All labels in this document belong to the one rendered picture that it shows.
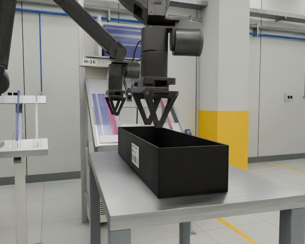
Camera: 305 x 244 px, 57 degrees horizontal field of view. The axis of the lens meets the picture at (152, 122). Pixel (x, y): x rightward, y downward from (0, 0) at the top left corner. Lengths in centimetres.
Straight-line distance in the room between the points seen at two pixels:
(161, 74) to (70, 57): 334
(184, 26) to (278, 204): 44
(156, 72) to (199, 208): 29
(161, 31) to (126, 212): 36
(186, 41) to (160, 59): 6
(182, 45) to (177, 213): 34
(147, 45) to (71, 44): 335
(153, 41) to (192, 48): 8
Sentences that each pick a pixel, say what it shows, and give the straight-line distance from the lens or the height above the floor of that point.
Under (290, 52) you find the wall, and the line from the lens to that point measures 559.
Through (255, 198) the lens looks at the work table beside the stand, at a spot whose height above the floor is 80.
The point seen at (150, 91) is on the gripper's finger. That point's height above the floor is 103.
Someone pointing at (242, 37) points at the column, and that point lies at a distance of 428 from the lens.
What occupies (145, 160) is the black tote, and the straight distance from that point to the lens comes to 73.
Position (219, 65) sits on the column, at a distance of 401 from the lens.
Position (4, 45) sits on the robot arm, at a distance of 107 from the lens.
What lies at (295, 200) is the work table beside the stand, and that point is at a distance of 74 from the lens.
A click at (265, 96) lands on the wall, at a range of 516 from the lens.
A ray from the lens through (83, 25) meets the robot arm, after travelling 110.
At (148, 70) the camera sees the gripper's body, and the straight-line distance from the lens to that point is 58.
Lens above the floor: 101
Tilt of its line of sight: 4 degrees down
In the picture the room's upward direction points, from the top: straight up
